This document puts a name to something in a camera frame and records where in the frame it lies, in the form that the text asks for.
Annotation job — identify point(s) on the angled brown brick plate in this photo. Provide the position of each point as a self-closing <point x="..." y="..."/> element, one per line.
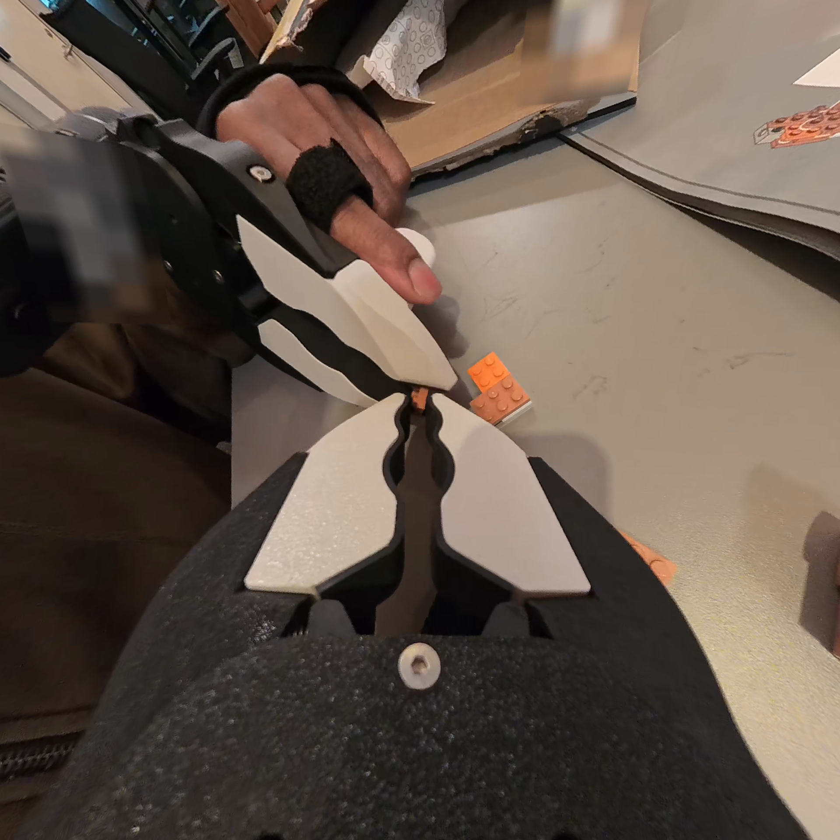
<point x="418" y="397"/>

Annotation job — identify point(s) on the small brown brick assembly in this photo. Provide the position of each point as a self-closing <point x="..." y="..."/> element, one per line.
<point x="649" y="561"/>

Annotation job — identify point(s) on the grey building instruction booklet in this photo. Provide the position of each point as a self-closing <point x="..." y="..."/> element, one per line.
<point x="722" y="118"/>

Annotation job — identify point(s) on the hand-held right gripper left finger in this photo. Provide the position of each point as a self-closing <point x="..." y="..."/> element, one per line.
<point x="328" y="512"/>

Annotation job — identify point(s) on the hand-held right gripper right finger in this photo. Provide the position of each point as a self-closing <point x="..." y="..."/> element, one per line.
<point x="512" y="518"/>

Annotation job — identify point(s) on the white patterned paper bag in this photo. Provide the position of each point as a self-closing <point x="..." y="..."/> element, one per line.
<point x="410" y="46"/>

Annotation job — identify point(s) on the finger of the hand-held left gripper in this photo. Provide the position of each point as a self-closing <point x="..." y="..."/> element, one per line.
<point x="295" y="348"/>
<point x="387" y="328"/>

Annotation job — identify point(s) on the cardboard box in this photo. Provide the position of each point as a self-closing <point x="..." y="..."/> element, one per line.
<point x="492" y="79"/>

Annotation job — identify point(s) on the beige cabinet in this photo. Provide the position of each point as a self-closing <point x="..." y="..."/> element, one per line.
<point x="39" y="52"/>

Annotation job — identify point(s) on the small brick plate stack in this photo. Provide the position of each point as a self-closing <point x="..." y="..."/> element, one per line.
<point x="502" y="397"/>

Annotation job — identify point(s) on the person's left hand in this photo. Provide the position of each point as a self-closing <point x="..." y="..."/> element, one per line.
<point x="367" y="151"/>

